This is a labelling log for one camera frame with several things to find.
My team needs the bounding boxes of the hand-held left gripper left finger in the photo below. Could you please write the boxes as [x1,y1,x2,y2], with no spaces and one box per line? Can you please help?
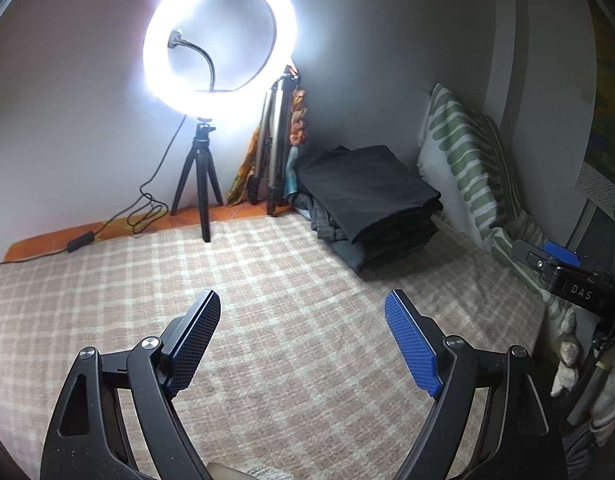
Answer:
[40,289,222,480]

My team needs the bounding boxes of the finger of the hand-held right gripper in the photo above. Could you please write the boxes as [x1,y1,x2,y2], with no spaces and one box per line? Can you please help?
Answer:
[511,240,568,286]
[543,241,583,268]

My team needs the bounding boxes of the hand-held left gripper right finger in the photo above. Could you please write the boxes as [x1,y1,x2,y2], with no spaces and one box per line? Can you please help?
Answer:
[384,289,568,480]

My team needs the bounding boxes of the black pants with yellow lines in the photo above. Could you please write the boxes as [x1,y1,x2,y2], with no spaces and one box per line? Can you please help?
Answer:
[295,145,443,245]

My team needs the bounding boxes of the pale plush toy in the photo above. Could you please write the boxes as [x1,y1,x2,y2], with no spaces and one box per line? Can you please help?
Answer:
[551,305,583,398]

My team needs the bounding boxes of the beige plaid blanket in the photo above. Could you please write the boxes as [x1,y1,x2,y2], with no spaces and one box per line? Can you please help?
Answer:
[0,212,548,480]

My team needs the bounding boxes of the olive striped pillow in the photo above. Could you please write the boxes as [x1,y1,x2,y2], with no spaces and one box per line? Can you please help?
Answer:
[470,107,533,226]

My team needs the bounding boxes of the grey fuzzy cloth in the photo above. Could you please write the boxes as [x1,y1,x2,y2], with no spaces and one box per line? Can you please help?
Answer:
[205,461,268,480]

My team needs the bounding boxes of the green striped pillow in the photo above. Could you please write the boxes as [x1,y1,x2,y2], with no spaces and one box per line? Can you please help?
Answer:
[417,83,575,341]

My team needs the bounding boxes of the small black tripod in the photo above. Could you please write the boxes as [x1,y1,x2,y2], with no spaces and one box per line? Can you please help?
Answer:
[170,116,224,243]

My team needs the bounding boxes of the folded silver tripod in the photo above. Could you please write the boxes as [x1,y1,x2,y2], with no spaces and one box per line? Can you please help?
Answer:
[248,67,301,217]

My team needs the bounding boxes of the folded tripod with colourful cloth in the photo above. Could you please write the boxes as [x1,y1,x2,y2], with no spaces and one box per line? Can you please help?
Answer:
[226,85,311,207]

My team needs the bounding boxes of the yellow green wall painting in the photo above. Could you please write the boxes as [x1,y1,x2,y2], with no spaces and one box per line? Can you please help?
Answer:
[587,5,615,186]

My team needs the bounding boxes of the black cable with inline switch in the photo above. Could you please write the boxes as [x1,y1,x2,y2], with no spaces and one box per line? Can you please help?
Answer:
[0,120,188,267]

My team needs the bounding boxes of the white ring light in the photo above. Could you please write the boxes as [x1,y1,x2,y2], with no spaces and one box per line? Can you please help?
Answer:
[142,0,298,116]

